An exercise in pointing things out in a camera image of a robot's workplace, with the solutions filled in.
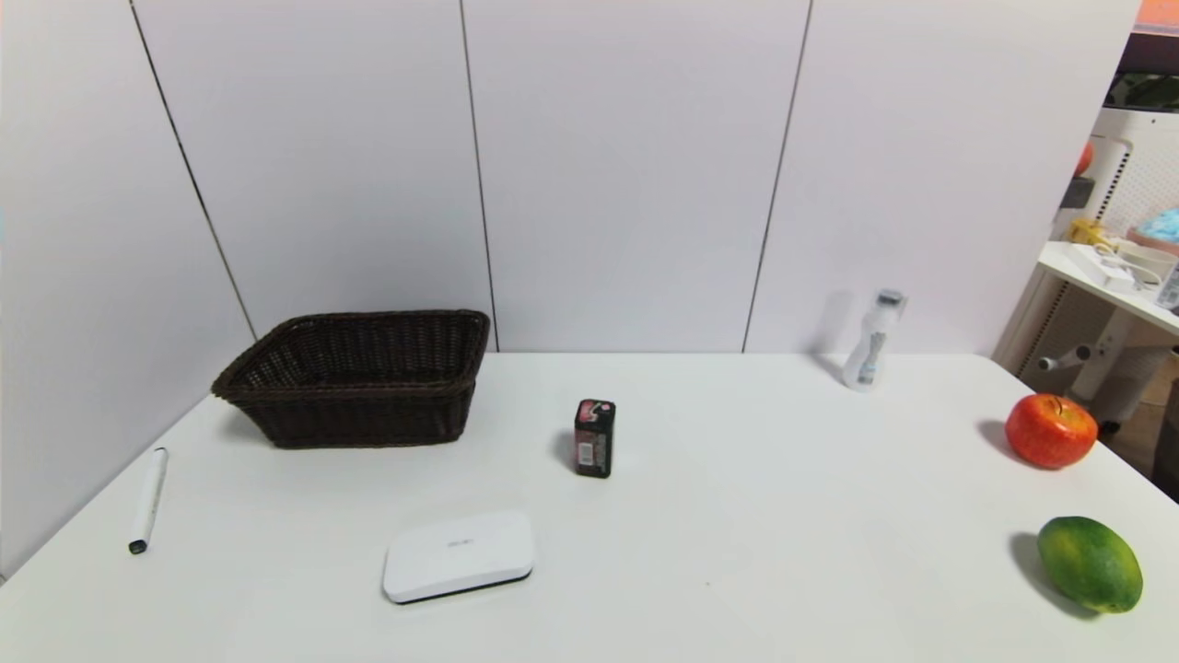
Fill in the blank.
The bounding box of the small black red box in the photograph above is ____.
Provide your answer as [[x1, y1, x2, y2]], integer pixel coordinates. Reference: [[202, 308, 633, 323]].
[[574, 398, 616, 479]]

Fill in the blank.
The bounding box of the dark brown wicker basket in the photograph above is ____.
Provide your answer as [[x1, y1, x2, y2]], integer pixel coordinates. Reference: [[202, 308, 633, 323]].
[[211, 309, 491, 450]]

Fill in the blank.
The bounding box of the white rectangular whiteboard eraser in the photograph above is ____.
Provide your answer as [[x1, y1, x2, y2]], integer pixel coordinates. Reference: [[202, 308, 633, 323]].
[[382, 510, 536, 606]]

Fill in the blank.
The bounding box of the clear plastic spray bottle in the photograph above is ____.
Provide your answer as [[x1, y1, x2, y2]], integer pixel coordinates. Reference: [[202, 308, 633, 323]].
[[844, 288, 908, 393]]

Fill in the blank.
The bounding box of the white marker pen black cap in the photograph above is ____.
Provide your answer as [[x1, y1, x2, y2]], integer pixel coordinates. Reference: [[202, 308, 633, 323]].
[[128, 447, 169, 555]]

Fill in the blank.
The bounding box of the red apple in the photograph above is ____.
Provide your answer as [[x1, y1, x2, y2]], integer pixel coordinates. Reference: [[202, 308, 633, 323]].
[[1005, 393, 1099, 470]]

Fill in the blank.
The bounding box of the green mango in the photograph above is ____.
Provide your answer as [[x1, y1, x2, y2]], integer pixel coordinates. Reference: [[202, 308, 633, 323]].
[[1037, 516, 1144, 615]]

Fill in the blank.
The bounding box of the white pegboard panel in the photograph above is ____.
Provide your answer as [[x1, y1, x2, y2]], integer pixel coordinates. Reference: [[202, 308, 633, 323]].
[[1053, 108, 1179, 242]]

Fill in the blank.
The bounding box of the white table leg frame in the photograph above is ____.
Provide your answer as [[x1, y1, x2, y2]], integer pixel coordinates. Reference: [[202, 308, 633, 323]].
[[1038, 308, 1171, 406]]

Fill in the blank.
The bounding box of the white power adapter with cable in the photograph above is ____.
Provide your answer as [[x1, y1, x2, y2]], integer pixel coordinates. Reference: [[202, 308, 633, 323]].
[[1072, 242, 1163, 294]]

